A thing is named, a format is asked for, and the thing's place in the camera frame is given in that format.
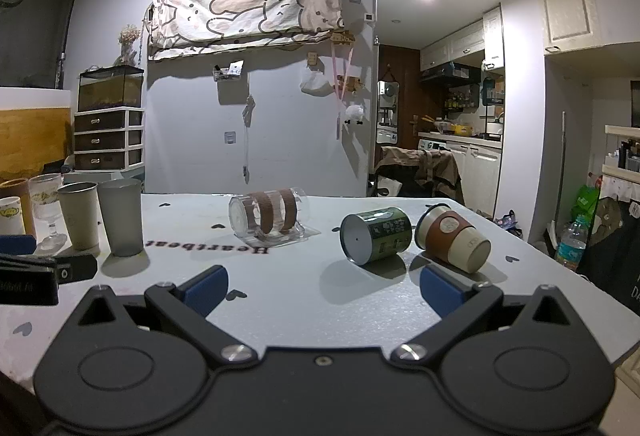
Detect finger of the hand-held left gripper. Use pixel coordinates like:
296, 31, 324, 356
0, 235, 37, 258
0, 253, 99, 285

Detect small white printed cup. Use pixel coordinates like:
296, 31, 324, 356
0, 196, 26, 237

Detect beige metal cup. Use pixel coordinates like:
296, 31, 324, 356
56, 181, 101, 251

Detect chair with brown jacket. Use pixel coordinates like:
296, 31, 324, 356
373, 145, 462, 201

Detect plastic water bottle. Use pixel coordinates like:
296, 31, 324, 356
555, 214, 589, 272

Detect cream cup brown sleeve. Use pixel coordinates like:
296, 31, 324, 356
415, 204, 492, 274

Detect clear stemmed glass goblet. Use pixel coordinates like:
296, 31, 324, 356
28, 174, 69, 251

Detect white plastic drawer unit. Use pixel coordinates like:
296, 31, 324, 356
73, 108, 146, 173

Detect green plastic bag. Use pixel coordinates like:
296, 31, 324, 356
572, 184, 602, 223

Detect white shelf with bottles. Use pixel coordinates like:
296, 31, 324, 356
602, 124, 640, 189

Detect wooden board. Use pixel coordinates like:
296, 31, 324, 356
0, 104, 71, 183

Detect glass terrarium tank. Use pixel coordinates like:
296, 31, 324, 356
77, 64, 146, 113

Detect dried flower bouquet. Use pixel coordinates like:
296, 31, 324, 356
118, 23, 141, 66

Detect wall mirror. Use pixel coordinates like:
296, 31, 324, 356
378, 80, 402, 128

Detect black range hood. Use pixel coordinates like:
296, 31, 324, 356
419, 62, 484, 87

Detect brown cylindrical cup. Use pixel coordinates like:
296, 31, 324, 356
0, 177, 37, 238

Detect white hanging bag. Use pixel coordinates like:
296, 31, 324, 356
299, 65, 334, 95

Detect clear glass cup brown bands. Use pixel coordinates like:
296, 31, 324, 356
228, 187, 309, 243

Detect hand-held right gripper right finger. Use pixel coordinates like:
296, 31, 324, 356
390, 264, 581, 369

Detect printed blanket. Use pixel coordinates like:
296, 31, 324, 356
147, 0, 347, 62

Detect dark green tin can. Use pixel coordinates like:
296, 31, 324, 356
339, 206, 414, 266

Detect black tote bag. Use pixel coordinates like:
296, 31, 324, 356
579, 195, 640, 319

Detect white wall cabinet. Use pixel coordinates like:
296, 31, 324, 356
535, 0, 603, 54

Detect grey frosted tumbler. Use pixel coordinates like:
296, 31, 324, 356
97, 179, 145, 258

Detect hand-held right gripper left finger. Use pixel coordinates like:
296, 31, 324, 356
70, 265, 257, 372

